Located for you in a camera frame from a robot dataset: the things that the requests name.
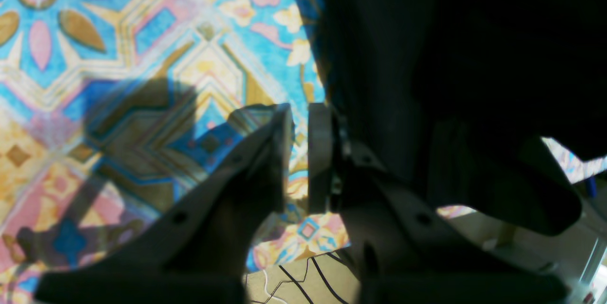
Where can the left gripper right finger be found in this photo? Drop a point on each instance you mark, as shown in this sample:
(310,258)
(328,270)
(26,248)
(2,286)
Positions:
(401,249)

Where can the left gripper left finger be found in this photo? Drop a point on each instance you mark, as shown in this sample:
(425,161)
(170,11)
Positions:
(196,252)

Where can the black T-shirt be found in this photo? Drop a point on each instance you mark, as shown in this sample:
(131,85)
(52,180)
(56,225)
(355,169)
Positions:
(454,97)

